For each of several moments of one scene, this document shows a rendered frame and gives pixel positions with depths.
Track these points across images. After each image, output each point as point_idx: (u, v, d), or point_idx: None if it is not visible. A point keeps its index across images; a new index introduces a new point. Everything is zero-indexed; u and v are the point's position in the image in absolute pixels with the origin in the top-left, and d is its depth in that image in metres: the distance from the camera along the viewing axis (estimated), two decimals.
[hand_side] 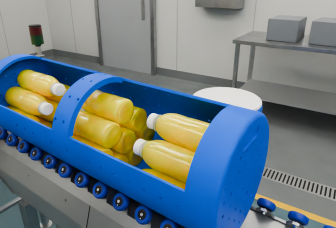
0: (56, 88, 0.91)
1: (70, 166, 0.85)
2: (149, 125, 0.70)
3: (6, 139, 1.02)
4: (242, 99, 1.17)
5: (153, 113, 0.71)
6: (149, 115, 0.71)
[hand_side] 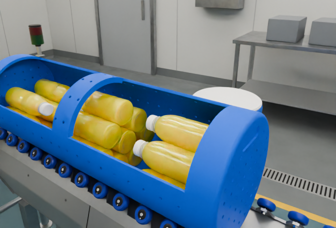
0: None
1: (70, 166, 0.85)
2: (149, 127, 0.71)
3: (6, 139, 1.02)
4: (242, 99, 1.17)
5: (152, 115, 0.72)
6: (148, 117, 0.71)
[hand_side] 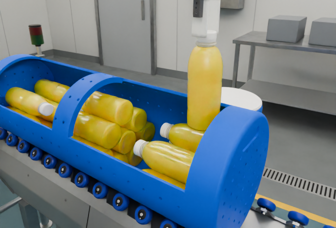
0: None
1: (70, 166, 0.85)
2: (199, 38, 0.55)
3: (6, 139, 1.02)
4: (242, 99, 1.17)
5: (216, 33, 0.55)
6: (212, 33, 0.54)
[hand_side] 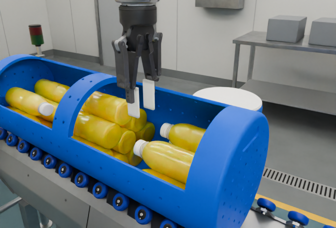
0: None
1: (70, 166, 0.85)
2: None
3: (6, 139, 1.02)
4: (242, 99, 1.17)
5: None
6: None
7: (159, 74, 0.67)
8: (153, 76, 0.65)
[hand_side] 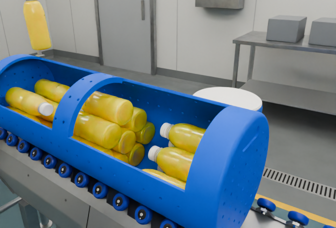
0: None
1: (70, 166, 0.85)
2: None
3: (6, 139, 1.02)
4: (242, 99, 1.17)
5: None
6: None
7: None
8: None
